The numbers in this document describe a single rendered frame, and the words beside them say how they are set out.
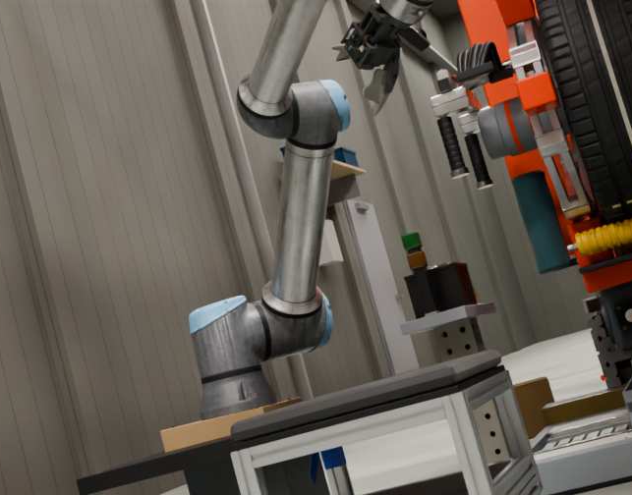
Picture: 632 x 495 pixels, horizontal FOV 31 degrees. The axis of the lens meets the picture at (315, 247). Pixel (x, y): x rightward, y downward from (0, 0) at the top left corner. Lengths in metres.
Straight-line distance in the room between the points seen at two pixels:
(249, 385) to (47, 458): 3.07
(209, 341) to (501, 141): 0.87
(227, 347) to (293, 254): 0.27
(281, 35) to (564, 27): 0.73
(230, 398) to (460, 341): 0.67
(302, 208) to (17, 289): 3.40
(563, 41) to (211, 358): 1.09
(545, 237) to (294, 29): 1.06
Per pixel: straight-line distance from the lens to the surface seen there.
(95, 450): 5.91
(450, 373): 1.55
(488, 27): 3.37
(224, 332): 2.71
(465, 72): 2.74
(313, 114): 2.45
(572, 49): 2.61
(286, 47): 2.23
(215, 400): 2.71
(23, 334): 5.77
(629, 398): 2.58
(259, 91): 2.34
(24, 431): 5.58
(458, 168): 2.74
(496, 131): 2.86
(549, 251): 2.96
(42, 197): 6.13
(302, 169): 2.53
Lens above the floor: 0.36
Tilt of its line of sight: 7 degrees up
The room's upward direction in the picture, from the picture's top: 15 degrees counter-clockwise
